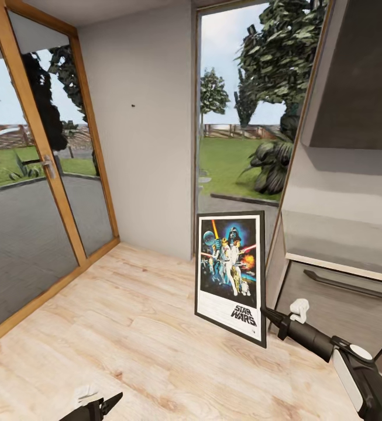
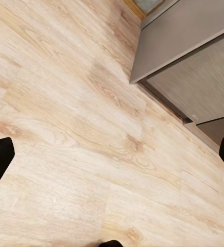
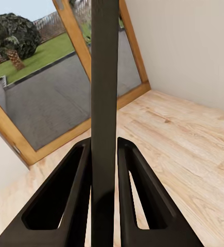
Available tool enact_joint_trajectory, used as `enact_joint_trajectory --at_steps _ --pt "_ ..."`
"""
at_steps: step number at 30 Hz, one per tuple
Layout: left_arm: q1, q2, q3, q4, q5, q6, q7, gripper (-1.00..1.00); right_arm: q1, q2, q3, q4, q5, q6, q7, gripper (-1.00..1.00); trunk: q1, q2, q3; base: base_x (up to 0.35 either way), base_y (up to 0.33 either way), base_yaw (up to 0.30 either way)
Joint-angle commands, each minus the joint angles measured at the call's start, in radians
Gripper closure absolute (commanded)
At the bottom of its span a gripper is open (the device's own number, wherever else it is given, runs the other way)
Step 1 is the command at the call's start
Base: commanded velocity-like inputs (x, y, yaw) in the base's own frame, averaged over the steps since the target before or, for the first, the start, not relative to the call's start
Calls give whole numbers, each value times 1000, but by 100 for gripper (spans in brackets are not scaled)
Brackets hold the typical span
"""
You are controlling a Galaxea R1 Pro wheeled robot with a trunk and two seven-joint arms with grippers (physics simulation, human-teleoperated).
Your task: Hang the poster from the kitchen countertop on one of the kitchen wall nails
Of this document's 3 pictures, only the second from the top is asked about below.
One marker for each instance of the dishwasher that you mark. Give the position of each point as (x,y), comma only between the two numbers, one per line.
(193,85)

